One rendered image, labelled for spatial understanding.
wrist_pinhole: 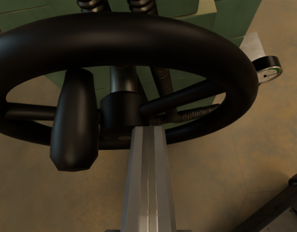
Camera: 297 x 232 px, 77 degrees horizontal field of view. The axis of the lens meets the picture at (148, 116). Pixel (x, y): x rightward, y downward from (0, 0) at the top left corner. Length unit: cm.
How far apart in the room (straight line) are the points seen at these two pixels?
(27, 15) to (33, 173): 104
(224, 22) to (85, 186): 99
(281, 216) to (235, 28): 72
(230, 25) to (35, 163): 119
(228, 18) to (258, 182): 86
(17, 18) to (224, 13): 33
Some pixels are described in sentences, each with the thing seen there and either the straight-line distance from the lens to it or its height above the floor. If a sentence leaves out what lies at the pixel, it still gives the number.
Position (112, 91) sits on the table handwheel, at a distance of 23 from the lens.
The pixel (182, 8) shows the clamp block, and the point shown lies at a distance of 21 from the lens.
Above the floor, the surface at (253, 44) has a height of 62.
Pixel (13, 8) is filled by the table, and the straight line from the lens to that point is 37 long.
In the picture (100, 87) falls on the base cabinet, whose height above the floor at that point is 59.
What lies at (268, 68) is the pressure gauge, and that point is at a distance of 43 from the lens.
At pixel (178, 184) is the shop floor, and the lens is 102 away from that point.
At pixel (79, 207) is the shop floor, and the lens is 114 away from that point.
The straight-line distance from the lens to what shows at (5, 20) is 39.
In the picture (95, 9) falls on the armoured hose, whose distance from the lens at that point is 19.
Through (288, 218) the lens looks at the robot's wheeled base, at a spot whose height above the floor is 19.
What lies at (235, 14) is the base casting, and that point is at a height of 77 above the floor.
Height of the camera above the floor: 102
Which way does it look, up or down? 69 degrees down
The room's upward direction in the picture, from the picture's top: 21 degrees counter-clockwise
